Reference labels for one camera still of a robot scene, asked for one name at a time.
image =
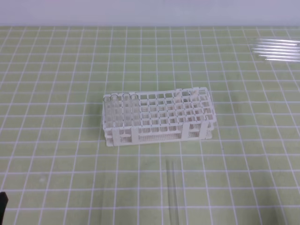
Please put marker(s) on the white plastic test tube rack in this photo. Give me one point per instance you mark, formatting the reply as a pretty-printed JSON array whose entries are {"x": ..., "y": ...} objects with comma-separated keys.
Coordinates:
[{"x": 165, "y": 116}]

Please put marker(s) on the clear glass test tube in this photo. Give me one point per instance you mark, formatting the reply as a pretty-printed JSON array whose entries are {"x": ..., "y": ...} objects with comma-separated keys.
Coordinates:
[
  {"x": 276, "y": 51},
  {"x": 108, "y": 111},
  {"x": 277, "y": 47},
  {"x": 280, "y": 55},
  {"x": 127, "y": 109},
  {"x": 135, "y": 109},
  {"x": 172, "y": 193},
  {"x": 287, "y": 59},
  {"x": 278, "y": 41},
  {"x": 116, "y": 110}
]

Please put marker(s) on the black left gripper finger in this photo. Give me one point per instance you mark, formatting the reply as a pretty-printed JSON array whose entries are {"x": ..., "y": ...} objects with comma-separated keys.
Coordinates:
[{"x": 3, "y": 204}]

